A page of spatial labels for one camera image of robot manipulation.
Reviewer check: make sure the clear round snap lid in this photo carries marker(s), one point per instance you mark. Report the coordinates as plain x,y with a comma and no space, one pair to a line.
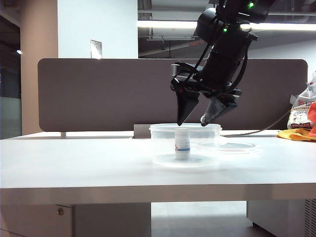
237,147

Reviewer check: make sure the round clear plastic box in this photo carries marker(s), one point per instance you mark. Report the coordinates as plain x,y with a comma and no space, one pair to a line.
163,148

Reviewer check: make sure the yellow cloth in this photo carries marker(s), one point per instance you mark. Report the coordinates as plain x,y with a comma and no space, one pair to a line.
293,135

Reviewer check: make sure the printed plastic snack bag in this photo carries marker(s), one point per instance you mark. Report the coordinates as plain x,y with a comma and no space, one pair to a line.
300,111

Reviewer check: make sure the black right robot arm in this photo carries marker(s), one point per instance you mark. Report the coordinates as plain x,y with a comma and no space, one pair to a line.
227,54

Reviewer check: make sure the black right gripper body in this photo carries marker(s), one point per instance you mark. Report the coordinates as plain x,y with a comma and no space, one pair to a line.
190,85

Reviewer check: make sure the grey-brown desk divider panel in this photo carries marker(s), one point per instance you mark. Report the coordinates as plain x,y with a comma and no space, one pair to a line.
111,93

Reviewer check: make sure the long ceiling light strip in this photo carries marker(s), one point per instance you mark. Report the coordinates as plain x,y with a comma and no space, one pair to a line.
168,24

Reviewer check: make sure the small white medicine bottle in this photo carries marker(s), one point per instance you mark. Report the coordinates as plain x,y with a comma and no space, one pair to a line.
182,148

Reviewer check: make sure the small wall notice plate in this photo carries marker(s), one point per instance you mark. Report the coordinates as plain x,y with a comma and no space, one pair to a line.
96,49

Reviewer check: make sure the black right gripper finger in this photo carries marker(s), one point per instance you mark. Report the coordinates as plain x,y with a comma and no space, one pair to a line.
184,108

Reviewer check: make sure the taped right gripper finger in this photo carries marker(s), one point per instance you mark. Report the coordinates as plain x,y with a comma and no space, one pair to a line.
214,111

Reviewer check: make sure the white cabinet with vent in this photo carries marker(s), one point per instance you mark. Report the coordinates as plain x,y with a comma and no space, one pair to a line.
281,217

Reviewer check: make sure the orange-red cloth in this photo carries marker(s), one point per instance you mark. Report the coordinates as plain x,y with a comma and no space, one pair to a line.
312,116

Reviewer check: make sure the white cabinet with lock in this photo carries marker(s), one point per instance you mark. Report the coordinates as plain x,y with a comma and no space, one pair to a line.
98,219

